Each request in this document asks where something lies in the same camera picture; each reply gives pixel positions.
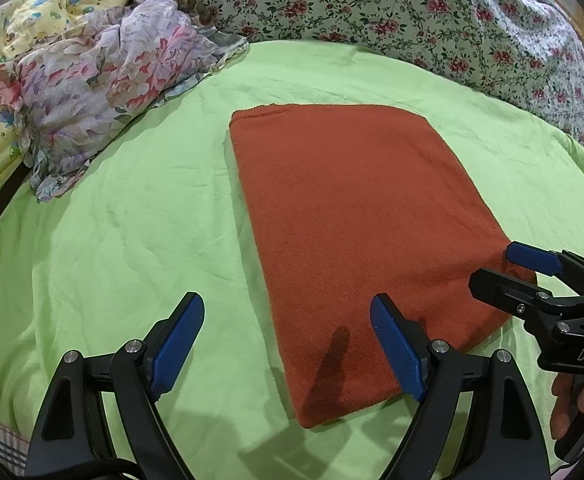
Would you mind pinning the light green bed sheet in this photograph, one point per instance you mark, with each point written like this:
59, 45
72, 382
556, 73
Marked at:
146, 185

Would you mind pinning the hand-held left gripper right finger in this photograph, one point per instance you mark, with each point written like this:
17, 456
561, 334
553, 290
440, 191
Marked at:
399, 350

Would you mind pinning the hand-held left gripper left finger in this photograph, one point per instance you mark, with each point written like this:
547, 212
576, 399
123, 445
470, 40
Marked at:
179, 345

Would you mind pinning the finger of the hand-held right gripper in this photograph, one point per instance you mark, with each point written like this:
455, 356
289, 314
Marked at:
502, 285
532, 257

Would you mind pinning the red rose floral quilt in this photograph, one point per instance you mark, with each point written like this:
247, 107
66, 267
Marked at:
372, 5

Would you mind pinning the rust-orange towel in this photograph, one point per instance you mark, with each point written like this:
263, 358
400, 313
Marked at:
347, 210

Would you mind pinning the pale floral ruffled cloth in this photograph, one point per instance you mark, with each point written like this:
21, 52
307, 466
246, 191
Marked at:
96, 70

